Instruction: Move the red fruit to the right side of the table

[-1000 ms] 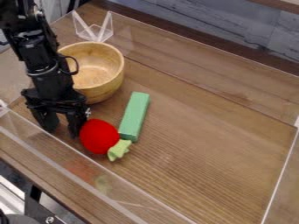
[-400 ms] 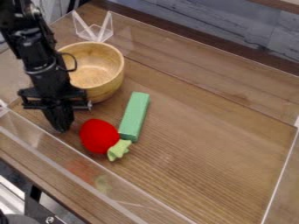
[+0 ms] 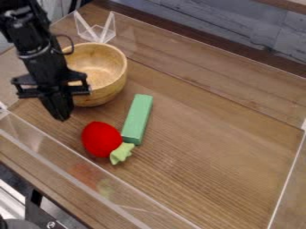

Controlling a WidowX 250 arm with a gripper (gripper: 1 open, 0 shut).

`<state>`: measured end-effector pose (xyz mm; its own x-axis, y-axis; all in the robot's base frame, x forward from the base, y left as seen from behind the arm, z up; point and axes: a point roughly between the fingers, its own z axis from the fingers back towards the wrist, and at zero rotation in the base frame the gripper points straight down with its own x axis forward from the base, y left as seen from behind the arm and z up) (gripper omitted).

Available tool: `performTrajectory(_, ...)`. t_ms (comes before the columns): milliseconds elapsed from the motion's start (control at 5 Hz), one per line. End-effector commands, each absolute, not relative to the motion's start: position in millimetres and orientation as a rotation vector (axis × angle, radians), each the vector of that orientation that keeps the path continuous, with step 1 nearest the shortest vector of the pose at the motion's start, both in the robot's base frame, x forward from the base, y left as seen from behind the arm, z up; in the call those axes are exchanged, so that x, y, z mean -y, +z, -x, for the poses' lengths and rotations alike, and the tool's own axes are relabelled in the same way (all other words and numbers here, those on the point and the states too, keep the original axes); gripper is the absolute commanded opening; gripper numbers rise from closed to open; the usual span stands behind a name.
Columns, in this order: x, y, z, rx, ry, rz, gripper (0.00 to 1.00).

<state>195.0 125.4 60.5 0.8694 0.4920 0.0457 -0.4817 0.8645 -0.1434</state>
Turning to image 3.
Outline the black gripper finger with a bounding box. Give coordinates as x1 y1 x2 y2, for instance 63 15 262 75
39 92 73 121

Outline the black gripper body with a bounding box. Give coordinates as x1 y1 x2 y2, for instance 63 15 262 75
11 51 89 98

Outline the red plush strawberry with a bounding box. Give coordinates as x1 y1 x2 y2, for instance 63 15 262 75
81 121 135 165

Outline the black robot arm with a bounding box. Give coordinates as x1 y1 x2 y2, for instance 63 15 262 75
0 0 89 121

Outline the wooden bowl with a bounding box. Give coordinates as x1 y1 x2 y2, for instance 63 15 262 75
65 43 128 106

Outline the green rectangular block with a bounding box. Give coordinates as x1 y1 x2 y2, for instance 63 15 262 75
120 94 154 145

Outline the clear acrylic corner bracket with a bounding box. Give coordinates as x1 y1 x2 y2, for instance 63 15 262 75
73 12 116 44

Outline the clear acrylic tray wall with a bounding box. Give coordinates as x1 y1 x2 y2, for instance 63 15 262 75
0 98 303 229

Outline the black table leg bracket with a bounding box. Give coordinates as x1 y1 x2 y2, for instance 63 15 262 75
25 190 68 229

